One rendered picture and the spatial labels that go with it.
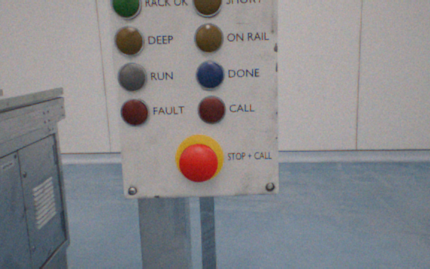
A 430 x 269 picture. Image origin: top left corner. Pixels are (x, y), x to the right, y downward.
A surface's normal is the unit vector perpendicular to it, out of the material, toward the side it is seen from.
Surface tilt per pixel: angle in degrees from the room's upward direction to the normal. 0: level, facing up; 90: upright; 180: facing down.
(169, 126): 90
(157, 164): 90
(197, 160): 85
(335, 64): 90
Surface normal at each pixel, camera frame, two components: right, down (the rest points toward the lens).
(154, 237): -0.01, 0.19
